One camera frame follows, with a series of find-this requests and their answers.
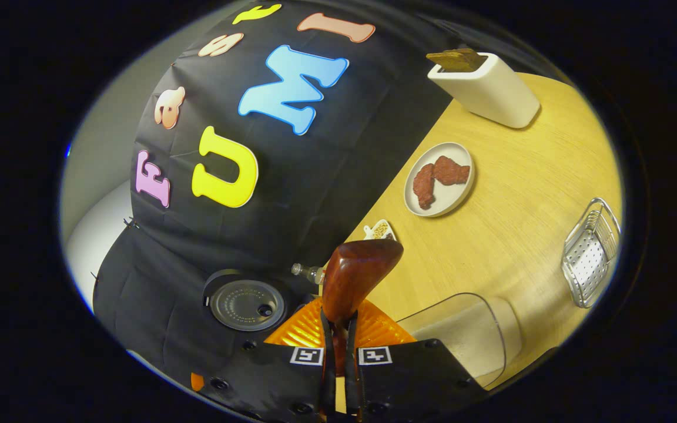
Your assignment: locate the dark grey rice cooker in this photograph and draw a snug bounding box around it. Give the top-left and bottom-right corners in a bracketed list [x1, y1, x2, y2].
[202, 269, 298, 333]

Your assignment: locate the white toaster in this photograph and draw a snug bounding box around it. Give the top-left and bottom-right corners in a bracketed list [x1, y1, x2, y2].
[427, 52, 541, 129]

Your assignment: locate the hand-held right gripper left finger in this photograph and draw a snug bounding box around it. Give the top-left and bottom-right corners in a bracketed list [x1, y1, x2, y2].
[190, 297, 337, 423]

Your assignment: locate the brown toast slice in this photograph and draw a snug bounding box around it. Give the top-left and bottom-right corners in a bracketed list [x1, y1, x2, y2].
[425, 52, 481, 73]
[441, 48, 488, 69]

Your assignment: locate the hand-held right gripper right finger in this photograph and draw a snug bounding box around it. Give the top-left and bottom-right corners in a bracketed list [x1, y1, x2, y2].
[344, 300, 489, 423]

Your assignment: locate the small clear bottle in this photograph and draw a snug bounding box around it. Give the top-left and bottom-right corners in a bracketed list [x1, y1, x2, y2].
[291, 263, 327, 286]

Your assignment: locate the white divided bean dish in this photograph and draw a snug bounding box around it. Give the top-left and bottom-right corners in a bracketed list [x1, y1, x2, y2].
[363, 219, 397, 241]

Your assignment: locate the brown wooden spoon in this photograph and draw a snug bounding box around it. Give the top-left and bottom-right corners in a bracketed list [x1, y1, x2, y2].
[321, 239, 404, 377]

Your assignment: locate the round white plate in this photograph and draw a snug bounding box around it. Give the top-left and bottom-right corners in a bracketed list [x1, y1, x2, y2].
[404, 142, 475, 218]

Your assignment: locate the red meat piece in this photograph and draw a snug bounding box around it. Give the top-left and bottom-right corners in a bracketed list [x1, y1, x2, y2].
[433, 156, 471, 186]
[413, 163, 436, 210]

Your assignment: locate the metal wire chopstick holder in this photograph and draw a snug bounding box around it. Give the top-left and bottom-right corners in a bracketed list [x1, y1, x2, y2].
[561, 197, 622, 309]

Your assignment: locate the clear plastic rice container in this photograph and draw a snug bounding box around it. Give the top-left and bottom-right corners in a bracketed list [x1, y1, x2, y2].
[396, 293, 507, 390]

